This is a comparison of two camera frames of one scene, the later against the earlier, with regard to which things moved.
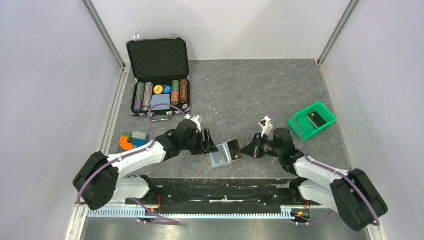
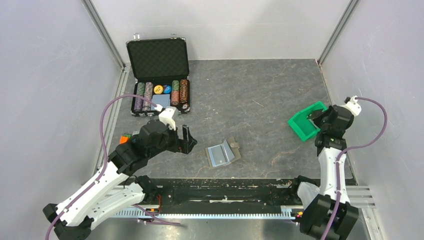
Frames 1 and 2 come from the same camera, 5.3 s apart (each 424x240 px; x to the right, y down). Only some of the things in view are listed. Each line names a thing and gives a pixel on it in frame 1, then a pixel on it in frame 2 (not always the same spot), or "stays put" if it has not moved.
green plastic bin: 303,126 stays put
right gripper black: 253,149 to 317,119
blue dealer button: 168,89 stays put
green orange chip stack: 175,94 stays put
